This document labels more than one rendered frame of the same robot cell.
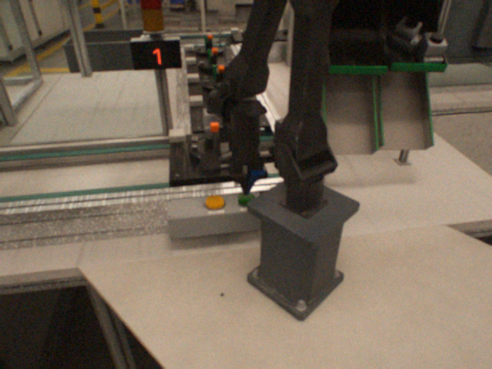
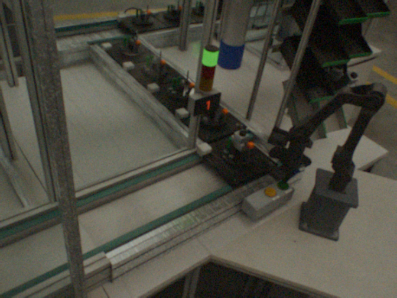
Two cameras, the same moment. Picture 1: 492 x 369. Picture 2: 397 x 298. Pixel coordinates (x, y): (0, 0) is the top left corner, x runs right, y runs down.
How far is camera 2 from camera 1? 1.02 m
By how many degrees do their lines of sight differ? 27
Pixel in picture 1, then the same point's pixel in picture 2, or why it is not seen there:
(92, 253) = (209, 243)
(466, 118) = not seen: hidden behind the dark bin
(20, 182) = (123, 211)
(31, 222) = (176, 237)
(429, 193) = not seen: hidden behind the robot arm
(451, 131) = not seen: hidden behind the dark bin
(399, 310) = (367, 222)
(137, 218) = (227, 213)
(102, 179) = (176, 193)
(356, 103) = (306, 110)
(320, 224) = (352, 196)
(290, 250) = (339, 210)
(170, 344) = (295, 274)
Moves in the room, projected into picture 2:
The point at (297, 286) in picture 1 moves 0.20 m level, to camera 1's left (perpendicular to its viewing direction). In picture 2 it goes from (336, 225) to (293, 243)
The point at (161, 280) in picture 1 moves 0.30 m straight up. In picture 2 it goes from (260, 245) to (282, 185)
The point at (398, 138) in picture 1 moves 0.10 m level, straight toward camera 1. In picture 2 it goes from (327, 126) to (335, 139)
